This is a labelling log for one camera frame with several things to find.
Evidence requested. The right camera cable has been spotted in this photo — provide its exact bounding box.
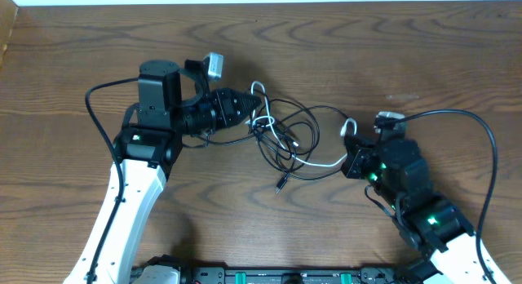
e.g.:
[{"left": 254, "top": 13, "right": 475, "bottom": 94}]
[{"left": 397, "top": 109, "right": 499, "bottom": 284}]

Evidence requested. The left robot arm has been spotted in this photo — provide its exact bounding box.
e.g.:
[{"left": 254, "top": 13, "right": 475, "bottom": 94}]
[{"left": 65, "top": 52, "right": 261, "bottom": 283}]

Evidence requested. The left camera cable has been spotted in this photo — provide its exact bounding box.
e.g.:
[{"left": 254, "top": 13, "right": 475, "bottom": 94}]
[{"left": 84, "top": 78, "right": 140, "bottom": 284}]

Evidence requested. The camera cable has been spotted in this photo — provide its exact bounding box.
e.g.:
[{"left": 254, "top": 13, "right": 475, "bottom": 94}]
[
  {"left": 397, "top": 109, "right": 499, "bottom": 284},
  {"left": 84, "top": 78, "right": 140, "bottom": 284}
]

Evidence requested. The cardboard panel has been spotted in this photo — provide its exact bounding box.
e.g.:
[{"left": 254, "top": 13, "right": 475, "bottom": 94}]
[{"left": 0, "top": 0, "right": 19, "bottom": 63}]

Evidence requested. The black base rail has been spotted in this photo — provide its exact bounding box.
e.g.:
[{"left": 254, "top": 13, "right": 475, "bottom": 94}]
[{"left": 131, "top": 266, "right": 400, "bottom": 284}]

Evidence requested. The white cable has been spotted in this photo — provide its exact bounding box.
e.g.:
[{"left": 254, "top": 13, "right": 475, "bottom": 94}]
[{"left": 244, "top": 80, "right": 359, "bottom": 169}]

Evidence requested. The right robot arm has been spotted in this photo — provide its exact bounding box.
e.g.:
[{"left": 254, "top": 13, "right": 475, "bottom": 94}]
[{"left": 341, "top": 134, "right": 509, "bottom": 283}]

